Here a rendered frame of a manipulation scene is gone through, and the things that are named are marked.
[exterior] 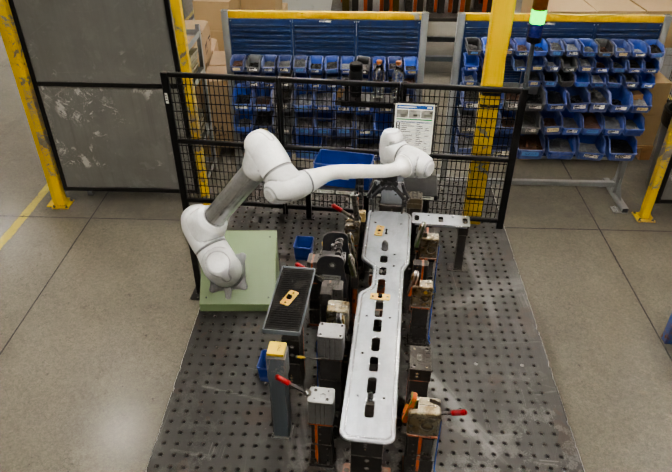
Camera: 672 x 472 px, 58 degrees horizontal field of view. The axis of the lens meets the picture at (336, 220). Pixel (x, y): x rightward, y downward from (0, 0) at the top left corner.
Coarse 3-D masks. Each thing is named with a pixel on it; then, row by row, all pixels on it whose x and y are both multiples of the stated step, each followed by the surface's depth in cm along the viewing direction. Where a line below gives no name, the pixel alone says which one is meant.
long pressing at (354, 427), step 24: (384, 216) 307; (408, 216) 307; (408, 240) 291; (384, 264) 275; (408, 264) 276; (360, 312) 249; (384, 312) 249; (360, 336) 238; (384, 336) 238; (360, 360) 227; (384, 360) 227; (360, 384) 218; (384, 384) 218; (360, 408) 209; (384, 408) 209; (360, 432) 201; (384, 432) 201
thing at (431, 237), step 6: (426, 234) 288; (432, 234) 287; (438, 234) 287; (420, 240) 285; (426, 240) 284; (432, 240) 284; (438, 240) 284; (420, 246) 287; (426, 246) 286; (432, 246) 286; (438, 246) 288; (420, 252) 289; (426, 252) 288; (432, 252) 288; (438, 252) 290; (420, 258) 290; (426, 258) 290; (432, 258) 290; (432, 264) 293; (432, 270) 295; (432, 276) 297
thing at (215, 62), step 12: (192, 24) 562; (204, 24) 561; (192, 36) 533; (204, 36) 551; (204, 48) 551; (216, 48) 612; (204, 60) 548; (216, 60) 570; (216, 72) 544; (216, 84) 528; (216, 96) 534; (204, 108) 552; (228, 108) 541; (216, 120) 547; (228, 120) 547; (216, 132) 553; (228, 132) 554; (216, 156) 567
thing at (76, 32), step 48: (0, 0) 406; (48, 0) 406; (96, 0) 404; (144, 0) 403; (48, 48) 426; (96, 48) 423; (144, 48) 421; (48, 96) 447; (96, 96) 444; (144, 96) 442; (48, 144) 469; (96, 144) 466; (144, 144) 465
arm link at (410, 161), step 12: (396, 156) 257; (408, 156) 253; (420, 156) 253; (324, 168) 247; (336, 168) 248; (348, 168) 249; (360, 168) 249; (372, 168) 250; (384, 168) 250; (396, 168) 251; (408, 168) 253; (420, 168) 252; (432, 168) 255; (312, 180) 240; (324, 180) 245; (312, 192) 244
